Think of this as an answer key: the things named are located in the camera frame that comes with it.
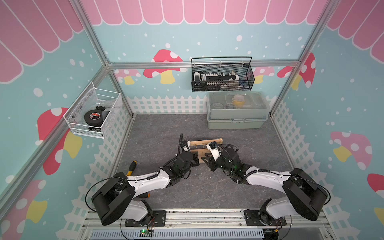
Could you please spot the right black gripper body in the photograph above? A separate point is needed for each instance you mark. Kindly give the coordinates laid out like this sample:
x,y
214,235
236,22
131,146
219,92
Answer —
x,y
220,164

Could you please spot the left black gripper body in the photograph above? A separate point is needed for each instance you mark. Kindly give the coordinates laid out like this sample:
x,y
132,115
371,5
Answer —
x,y
194,162

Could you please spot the wooden jewelry display stand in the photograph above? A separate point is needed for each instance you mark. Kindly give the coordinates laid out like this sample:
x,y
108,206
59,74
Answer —
x,y
201,148

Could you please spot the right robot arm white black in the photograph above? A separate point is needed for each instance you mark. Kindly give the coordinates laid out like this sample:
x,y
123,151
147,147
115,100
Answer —
x,y
303,196

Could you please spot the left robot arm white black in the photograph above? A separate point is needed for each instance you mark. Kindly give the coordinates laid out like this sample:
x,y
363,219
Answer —
x,y
120,195

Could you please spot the yellow black screwdriver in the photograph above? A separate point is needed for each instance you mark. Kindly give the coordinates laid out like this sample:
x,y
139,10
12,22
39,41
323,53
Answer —
x,y
132,167

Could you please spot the green plastic storage box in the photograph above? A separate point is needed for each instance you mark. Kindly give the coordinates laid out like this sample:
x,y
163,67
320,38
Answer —
x,y
223,115

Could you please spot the yellow item in box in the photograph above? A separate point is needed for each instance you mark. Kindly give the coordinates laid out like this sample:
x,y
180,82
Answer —
x,y
239,100

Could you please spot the green circuit board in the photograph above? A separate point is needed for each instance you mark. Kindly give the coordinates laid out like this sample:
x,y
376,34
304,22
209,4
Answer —
x,y
146,233

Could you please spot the white black device in basket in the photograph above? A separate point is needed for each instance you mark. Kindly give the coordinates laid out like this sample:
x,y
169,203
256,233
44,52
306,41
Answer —
x,y
202,80

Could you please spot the black tape roll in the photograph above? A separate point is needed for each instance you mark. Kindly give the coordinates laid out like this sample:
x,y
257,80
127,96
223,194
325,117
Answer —
x,y
94,118

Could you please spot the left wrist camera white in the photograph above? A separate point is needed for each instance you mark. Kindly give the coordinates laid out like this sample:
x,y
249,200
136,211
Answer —
x,y
186,146

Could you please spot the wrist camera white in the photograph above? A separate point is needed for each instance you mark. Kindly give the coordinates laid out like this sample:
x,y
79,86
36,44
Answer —
x,y
186,146
213,147

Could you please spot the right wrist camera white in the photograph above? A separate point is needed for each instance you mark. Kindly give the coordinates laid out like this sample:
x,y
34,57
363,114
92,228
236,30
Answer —
x,y
213,147

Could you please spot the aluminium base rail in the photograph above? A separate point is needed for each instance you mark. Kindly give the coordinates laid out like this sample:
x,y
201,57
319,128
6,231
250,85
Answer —
x,y
211,224

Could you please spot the black wire mesh basket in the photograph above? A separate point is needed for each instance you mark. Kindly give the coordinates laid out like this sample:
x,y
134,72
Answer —
x,y
239,65

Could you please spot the white wire basket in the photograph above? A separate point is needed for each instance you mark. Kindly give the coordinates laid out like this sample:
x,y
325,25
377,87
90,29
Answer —
x,y
93,98

